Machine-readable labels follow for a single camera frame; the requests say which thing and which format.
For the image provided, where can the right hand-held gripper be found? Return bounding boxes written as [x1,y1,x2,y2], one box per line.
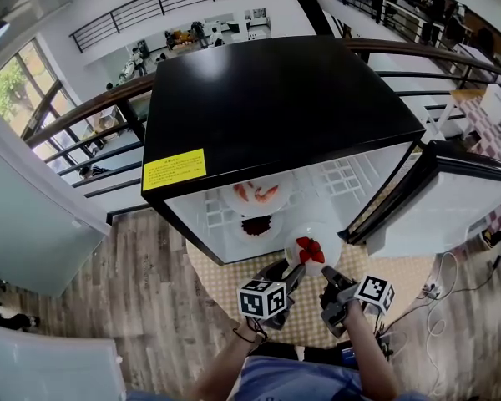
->
[319,265,396,338]

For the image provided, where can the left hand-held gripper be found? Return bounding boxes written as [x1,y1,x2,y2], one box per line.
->
[235,258,309,331]

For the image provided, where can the white round plate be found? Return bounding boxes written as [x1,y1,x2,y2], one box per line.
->
[233,213,285,244]
[220,171,295,217]
[283,221,343,279]

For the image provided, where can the red strawberries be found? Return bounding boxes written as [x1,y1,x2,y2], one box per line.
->
[296,236,326,265]

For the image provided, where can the black mini fridge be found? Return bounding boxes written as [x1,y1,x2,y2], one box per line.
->
[140,35,501,266]

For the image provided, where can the person's right forearm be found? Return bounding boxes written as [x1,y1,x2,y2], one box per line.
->
[342,302,402,401]

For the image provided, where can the person's left forearm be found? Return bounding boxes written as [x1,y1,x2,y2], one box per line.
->
[189,321,269,401]

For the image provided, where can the beige patterned tablecloth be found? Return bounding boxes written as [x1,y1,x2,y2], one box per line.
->
[185,240,438,348]

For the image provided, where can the black wrist band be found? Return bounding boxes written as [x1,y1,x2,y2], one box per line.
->
[232,326,261,345]

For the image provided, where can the person's blue clothing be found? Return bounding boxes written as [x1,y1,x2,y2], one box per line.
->
[126,354,432,401]

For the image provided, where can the yellow warning sticker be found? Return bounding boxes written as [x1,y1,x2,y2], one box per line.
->
[142,148,207,192]

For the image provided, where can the black railing with wooden handrail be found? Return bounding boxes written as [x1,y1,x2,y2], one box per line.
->
[23,38,501,200]

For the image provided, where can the white ribbed panel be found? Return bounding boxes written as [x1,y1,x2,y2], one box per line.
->
[0,322,123,401]

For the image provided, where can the frosted glass door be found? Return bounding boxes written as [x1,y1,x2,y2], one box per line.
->
[0,134,112,299]

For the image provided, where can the black equipment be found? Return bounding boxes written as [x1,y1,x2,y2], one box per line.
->
[0,271,42,330]

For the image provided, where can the large window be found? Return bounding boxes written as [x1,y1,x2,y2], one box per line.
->
[0,38,81,155]

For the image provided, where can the white cable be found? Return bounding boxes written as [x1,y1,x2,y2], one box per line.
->
[416,250,461,393]

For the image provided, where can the white wire fridge shelf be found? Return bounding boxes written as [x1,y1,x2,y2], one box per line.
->
[204,155,379,229]

